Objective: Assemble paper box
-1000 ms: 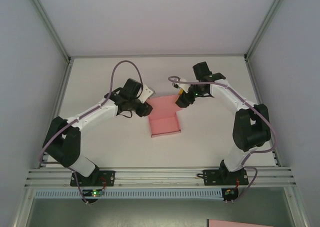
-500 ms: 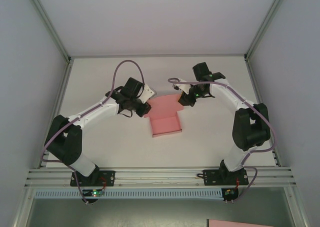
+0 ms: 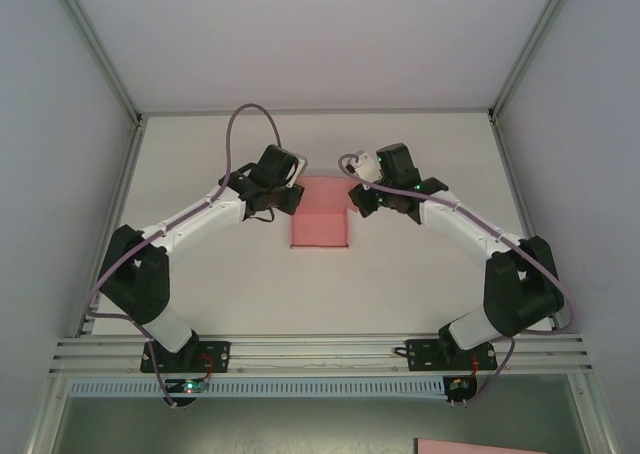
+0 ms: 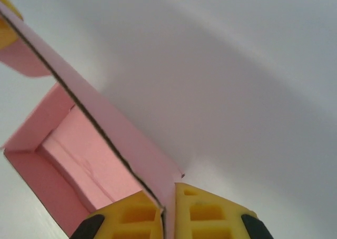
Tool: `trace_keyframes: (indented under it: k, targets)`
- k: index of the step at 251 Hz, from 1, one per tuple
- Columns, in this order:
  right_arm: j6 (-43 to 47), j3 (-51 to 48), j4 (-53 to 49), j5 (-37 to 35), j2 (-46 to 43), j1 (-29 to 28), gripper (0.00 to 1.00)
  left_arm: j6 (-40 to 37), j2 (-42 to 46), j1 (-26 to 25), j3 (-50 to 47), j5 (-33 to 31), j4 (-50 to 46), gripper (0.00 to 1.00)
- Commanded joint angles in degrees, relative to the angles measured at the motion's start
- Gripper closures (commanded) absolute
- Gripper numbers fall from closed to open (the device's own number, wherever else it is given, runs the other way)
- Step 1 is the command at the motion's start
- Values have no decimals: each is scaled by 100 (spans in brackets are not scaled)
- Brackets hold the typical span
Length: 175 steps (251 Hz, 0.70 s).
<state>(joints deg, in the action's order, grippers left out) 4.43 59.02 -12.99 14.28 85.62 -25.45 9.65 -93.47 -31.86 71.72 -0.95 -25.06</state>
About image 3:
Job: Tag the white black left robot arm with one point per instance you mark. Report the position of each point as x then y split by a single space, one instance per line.
150 274

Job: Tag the pink paper sheet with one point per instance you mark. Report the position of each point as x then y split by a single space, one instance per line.
480 446

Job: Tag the grey metal panel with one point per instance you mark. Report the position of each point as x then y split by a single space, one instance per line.
250 429

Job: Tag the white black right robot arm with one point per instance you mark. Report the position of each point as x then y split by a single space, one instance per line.
515 284

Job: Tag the small green circuit board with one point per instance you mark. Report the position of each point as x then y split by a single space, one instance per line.
457 385

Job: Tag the aluminium frame post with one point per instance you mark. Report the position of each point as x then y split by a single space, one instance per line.
95 49
535 44

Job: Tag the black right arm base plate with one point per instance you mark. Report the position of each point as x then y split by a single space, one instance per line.
425 356

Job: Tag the circuit board with green light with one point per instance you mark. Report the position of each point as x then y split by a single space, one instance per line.
190 386

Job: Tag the aluminium frame side rail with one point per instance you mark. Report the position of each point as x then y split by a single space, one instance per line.
120 194
515 189

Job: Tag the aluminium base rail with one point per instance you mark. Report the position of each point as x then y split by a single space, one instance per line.
320 354

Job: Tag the pink cloth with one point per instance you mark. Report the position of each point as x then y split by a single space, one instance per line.
320 229

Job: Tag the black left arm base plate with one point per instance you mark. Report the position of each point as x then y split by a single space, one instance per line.
217 356

